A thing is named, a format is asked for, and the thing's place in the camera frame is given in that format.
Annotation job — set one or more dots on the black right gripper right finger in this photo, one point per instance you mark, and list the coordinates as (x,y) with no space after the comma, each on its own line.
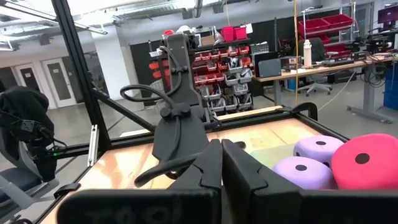
(248,199)

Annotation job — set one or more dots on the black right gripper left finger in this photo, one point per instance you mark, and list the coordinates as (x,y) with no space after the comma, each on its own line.
(199,199)

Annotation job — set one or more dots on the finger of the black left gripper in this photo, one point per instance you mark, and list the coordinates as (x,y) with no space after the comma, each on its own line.
(241,144)
(155,169)

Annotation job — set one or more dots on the purple foam die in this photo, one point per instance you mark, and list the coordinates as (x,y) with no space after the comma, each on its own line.
(308,151)
(311,180)

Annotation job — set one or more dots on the red foam die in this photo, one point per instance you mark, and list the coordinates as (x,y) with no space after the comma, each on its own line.
(373,175)

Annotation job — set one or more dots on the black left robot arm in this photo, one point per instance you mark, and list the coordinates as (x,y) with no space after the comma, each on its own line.
(182,68)

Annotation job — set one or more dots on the teal plastic tray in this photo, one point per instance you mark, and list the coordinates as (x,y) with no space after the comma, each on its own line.
(267,157)

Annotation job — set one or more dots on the parts bin storage shelf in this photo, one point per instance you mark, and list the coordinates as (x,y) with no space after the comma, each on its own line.
(230,77)

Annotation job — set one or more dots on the black table clamp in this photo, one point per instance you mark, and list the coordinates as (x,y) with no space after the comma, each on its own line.
(66,188)
(308,107)

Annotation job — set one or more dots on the grey box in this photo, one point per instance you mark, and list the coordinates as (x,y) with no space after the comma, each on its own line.
(270,68)

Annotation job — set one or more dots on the wooden top office desk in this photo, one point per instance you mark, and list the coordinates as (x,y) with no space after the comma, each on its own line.
(295,73)

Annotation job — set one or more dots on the brown cardboard box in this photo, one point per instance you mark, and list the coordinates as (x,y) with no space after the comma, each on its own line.
(207,40)

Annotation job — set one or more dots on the red storage bin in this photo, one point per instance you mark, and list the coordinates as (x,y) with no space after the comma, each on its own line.
(240,33)
(227,34)

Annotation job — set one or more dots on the white bottle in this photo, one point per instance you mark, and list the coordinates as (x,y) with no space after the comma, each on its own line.
(307,54)

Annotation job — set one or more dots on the black office chair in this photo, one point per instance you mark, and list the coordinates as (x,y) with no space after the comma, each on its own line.
(318,49)

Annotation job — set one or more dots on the yellow vertical pole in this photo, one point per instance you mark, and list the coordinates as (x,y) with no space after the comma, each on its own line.
(296,31)

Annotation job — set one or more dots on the white door with window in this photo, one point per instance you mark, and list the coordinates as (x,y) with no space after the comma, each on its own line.
(29,81)
(59,81)

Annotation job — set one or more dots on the grey office chair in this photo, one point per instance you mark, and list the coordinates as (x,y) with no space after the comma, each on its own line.
(18,179)

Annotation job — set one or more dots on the metal rack with red bins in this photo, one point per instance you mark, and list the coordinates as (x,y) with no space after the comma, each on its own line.
(314,25)

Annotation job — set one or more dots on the blue storage crate stack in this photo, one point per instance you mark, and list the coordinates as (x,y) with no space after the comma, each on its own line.
(391,93)

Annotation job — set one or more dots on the computer monitor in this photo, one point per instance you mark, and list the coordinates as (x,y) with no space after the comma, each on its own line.
(388,14)

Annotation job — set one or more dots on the silver metal bracket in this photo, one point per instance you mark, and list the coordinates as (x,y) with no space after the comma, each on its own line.
(93,146)

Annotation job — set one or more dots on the black aluminium table frame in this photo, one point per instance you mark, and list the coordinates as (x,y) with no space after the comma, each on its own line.
(74,62)

